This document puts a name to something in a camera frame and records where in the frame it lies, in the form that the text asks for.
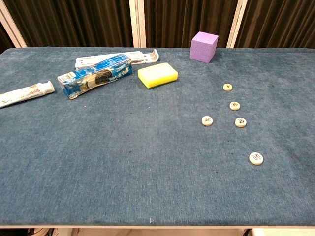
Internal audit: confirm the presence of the dark pleated curtain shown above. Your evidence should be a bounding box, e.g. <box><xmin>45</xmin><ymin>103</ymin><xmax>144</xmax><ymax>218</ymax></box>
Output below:
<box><xmin>0</xmin><ymin>0</ymin><xmax>315</xmax><ymax>49</ymax></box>

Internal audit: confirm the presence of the white toothpaste tube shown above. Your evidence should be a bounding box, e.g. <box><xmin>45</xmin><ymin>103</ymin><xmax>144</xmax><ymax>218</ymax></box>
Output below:
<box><xmin>0</xmin><ymin>80</ymin><xmax>56</xmax><ymax>109</ymax></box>

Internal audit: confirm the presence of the blue cookie package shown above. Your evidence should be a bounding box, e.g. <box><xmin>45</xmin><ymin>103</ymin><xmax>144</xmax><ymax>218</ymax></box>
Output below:
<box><xmin>57</xmin><ymin>53</ymin><xmax>134</xmax><ymax>100</ymax></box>

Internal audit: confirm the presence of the white leaning frame post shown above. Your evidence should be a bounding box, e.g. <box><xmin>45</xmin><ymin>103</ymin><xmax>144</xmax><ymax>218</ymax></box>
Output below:
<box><xmin>226</xmin><ymin>0</ymin><xmax>248</xmax><ymax>49</ymax></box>

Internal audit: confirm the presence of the yellow green sponge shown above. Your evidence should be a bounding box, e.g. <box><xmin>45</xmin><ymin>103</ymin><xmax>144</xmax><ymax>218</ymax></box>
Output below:
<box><xmin>137</xmin><ymin>62</ymin><xmax>179</xmax><ymax>89</ymax></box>

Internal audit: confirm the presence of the purple foam cube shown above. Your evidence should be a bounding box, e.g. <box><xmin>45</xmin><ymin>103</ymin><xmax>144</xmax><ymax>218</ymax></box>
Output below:
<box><xmin>189</xmin><ymin>31</ymin><xmax>220</xmax><ymax>64</ymax></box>

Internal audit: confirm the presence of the white plastic holder bracket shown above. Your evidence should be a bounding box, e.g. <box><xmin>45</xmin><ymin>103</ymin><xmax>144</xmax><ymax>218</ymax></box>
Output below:
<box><xmin>75</xmin><ymin>48</ymin><xmax>159</xmax><ymax>70</ymax></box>

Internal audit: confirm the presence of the white upright frame post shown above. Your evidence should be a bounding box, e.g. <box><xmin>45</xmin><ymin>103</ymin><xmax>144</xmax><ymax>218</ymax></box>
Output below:
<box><xmin>128</xmin><ymin>0</ymin><xmax>147</xmax><ymax>48</ymax></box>

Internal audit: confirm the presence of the white slanted frame post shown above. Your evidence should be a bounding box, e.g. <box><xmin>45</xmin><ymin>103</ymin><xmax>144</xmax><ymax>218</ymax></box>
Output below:
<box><xmin>0</xmin><ymin>0</ymin><xmax>28</xmax><ymax>48</ymax></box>

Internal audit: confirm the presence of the blue table cloth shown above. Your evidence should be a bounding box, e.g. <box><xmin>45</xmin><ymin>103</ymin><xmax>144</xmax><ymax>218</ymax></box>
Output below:
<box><xmin>0</xmin><ymin>46</ymin><xmax>315</xmax><ymax>227</ymax></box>

